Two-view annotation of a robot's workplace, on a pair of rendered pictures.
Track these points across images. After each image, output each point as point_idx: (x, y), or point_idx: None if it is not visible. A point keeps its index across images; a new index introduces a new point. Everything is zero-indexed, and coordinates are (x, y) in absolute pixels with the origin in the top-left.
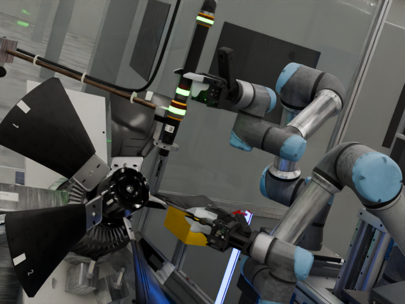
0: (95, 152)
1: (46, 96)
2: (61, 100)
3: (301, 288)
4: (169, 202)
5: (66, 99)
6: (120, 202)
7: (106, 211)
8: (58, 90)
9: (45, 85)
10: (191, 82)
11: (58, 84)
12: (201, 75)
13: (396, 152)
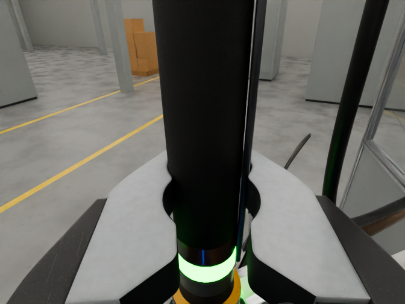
0: (242, 248)
1: (292, 154)
2: (287, 164)
3: None
4: None
5: (287, 164)
6: (170, 301)
7: None
8: (295, 151)
9: (301, 142)
10: (177, 222)
11: (302, 143)
12: (128, 192)
13: None
